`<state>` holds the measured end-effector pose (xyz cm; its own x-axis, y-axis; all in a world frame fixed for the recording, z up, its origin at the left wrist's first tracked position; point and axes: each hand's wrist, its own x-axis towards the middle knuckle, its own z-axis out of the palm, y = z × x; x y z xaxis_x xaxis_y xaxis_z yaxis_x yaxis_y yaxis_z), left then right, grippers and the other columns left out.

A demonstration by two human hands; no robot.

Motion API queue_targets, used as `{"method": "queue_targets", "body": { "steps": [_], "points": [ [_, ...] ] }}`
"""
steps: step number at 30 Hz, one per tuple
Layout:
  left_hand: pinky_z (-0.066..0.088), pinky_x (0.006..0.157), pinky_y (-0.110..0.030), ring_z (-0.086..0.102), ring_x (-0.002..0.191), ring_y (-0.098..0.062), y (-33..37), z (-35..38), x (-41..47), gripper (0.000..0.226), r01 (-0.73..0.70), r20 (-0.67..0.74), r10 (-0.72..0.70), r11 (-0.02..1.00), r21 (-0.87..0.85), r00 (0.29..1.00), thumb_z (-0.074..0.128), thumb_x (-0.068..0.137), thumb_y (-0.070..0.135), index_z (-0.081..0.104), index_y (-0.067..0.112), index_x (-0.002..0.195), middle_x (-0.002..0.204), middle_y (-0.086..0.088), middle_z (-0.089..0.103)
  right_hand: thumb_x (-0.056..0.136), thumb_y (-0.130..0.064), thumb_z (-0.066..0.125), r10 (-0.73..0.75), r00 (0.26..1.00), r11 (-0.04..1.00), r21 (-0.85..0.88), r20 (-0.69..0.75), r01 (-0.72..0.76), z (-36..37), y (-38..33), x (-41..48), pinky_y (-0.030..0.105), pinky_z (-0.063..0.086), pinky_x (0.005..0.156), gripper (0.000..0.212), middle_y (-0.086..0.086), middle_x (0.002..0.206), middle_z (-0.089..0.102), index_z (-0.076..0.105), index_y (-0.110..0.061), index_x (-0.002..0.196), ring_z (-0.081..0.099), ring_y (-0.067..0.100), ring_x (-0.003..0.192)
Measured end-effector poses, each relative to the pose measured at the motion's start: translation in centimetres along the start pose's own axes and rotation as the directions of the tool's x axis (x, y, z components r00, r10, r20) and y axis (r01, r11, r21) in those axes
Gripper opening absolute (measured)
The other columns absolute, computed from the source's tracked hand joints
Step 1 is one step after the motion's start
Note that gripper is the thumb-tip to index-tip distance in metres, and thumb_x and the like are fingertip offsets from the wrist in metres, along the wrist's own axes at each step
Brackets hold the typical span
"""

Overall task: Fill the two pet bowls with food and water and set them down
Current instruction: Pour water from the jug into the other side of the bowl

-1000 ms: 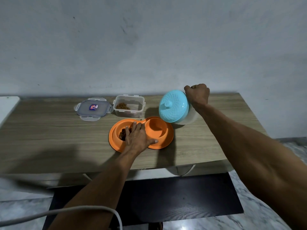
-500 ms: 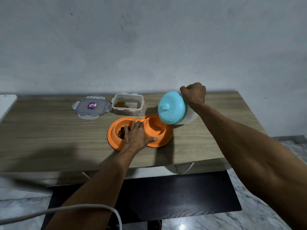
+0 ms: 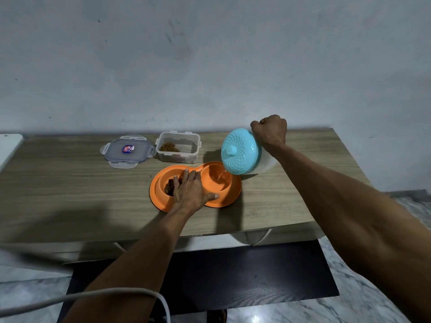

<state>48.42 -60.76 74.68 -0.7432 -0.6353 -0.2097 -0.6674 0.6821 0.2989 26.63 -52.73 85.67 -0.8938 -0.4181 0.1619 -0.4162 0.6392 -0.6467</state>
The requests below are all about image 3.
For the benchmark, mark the brown pet food in bowl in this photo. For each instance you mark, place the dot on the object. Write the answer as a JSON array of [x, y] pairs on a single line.
[[169, 188]]

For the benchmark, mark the white jug with blue lid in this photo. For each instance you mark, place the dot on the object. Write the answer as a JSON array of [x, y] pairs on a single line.
[[240, 152]]

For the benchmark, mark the person's left forearm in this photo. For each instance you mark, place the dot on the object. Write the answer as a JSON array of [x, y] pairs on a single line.
[[141, 262]]

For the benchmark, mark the white table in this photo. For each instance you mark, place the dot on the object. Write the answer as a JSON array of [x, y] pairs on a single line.
[[8, 147]]

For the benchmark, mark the person's right forearm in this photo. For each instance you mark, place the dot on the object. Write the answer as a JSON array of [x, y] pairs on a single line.
[[357, 221]]

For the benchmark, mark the clear container lid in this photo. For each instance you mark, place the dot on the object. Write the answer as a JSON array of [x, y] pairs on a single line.
[[128, 151]]

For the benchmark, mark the black floor mat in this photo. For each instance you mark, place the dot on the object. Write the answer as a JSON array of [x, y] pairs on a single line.
[[242, 279]]

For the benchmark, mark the orange double pet bowl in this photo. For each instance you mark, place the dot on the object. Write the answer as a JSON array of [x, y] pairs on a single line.
[[215, 184]]

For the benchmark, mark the person's right hand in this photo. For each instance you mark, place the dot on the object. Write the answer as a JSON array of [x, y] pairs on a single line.
[[271, 131]]

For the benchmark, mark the person's left thumb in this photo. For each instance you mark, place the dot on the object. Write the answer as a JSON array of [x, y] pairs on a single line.
[[210, 197]]

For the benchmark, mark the person's right fingers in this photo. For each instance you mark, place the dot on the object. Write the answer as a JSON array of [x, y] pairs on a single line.
[[266, 121]]

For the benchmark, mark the person's left hand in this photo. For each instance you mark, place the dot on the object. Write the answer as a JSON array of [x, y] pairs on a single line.
[[190, 194]]

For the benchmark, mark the brown pet food in container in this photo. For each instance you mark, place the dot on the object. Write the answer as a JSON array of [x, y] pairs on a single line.
[[169, 147]]

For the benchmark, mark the person's left middle finger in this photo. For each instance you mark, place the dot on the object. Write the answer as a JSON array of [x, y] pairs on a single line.
[[185, 177]]

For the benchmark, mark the clear plastic food container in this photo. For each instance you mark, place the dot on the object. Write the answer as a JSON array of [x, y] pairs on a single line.
[[178, 147]]

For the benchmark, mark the water in bowl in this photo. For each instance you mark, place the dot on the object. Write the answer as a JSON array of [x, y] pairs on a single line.
[[220, 179]]

